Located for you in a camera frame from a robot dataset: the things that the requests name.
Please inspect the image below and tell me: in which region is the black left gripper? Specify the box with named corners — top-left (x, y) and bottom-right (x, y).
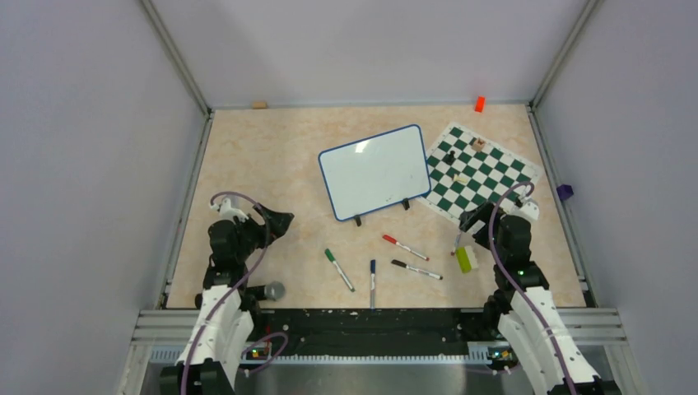
top-left (233, 202), bottom-right (293, 262)

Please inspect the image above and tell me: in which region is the red whiteboard marker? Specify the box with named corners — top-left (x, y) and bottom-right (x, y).
top-left (382, 234), bottom-right (430, 261)

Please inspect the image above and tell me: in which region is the blue framed whiteboard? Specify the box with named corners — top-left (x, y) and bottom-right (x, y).
top-left (318, 124), bottom-right (432, 225)

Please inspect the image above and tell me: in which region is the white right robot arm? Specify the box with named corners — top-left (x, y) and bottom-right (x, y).
top-left (458, 201), bottom-right (621, 394)

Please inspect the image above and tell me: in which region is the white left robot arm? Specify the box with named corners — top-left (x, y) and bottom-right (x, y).
top-left (158, 197), bottom-right (295, 394)

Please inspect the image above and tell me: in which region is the purple whiteboard marker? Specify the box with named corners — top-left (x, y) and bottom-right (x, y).
top-left (450, 230), bottom-right (463, 256)

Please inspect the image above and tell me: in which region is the green whiteboard marker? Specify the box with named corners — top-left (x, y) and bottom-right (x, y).
top-left (324, 249), bottom-right (356, 292)

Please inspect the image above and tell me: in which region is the black whiteboard marker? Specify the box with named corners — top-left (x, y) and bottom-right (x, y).
top-left (390, 259), bottom-right (444, 281)

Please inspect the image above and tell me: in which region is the blue whiteboard marker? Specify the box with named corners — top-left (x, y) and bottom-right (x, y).
top-left (370, 259), bottom-right (376, 309)

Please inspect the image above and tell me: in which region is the green white toy brick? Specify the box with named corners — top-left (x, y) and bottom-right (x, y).
top-left (454, 245), bottom-right (479, 274)

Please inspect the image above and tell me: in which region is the light wooden chess piece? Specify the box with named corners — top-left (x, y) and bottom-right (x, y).
top-left (452, 174), bottom-right (471, 185)

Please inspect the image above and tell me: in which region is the green white chess mat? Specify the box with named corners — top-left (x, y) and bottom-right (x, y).
top-left (417, 122), bottom-right (544, 225)

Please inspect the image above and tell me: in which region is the black microphone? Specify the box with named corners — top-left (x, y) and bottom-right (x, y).
top-left (194, 281), bottom-right (286, 311)

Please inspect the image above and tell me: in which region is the purple object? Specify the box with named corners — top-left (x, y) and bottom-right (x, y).
top-left (556, 184), bottom-right (575, 202)

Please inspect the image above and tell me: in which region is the orange block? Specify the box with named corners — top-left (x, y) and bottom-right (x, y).
top-left (474, 95), bottom-right (486, 113)

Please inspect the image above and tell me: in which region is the wooden cork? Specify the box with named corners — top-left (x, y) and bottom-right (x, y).
top-left (251, 100), bottom-right (268, 109)

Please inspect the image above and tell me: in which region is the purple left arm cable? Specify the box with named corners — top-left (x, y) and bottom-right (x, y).
top-left (179, 190), bottom-right (289, 395)

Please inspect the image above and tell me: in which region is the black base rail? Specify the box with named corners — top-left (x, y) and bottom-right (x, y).
top-left (248, 308), bottom-right (504, 357)

